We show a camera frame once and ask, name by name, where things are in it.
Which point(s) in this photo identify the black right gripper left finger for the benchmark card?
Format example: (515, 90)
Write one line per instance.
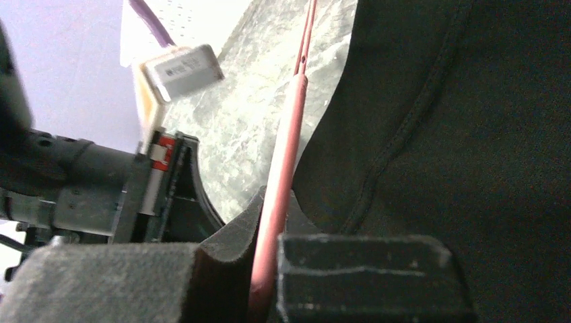
(160, 282)

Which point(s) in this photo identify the thin pink wire hanger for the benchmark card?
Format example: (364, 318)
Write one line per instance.
(277, 196)

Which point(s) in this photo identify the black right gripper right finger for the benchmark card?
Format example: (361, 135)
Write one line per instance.
(336, 278)

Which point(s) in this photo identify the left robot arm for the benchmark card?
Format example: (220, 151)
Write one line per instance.
(57, 186)

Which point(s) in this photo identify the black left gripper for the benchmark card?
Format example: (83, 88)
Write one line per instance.
(162, 199)

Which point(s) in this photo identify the white plastic laundry basket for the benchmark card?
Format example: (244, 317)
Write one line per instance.
(189, 23)

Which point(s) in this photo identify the black skirt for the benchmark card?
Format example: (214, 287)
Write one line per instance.
(452, 119)

